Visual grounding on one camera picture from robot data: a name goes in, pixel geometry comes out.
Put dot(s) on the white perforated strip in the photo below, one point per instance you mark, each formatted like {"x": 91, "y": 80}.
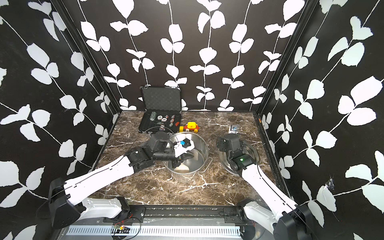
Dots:
{"x": 157, "y": 231}

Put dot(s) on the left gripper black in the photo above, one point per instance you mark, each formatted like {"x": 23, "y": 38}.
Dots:
{"x": 187, "y": 154}

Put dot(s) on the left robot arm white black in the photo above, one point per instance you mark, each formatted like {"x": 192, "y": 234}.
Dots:
{"x": 69, "y": 200}

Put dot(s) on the stainless steel pot lid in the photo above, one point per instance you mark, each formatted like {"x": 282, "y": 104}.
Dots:
{"x": 236, "y": 165}

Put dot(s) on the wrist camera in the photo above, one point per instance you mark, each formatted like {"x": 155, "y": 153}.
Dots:
{"x": 183, "y": 146}
{"x": 234, "y": 129}

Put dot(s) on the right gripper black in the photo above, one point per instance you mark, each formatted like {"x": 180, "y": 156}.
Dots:
{"x": 222, "y": 147}

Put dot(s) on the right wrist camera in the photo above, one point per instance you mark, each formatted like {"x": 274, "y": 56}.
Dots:
{"x": 234, "y": 129}

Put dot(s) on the blue green chip stack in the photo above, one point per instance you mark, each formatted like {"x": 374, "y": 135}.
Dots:
{"x": 153, "y": 116}

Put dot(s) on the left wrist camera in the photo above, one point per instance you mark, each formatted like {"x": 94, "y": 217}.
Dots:
{"x": 183, "y": 146}

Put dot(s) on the black poker chip case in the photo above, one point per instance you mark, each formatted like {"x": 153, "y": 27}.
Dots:
{"x": 167, "y": 103}

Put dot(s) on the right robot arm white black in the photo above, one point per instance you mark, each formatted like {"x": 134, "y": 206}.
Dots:
{"x": 282, "y": 217}

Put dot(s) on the yellow red toy car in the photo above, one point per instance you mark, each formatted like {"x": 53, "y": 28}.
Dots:
{"x": 191, "y": 127}

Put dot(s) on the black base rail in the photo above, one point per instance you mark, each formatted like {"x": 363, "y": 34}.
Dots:
{"x": 230, "y": 214}

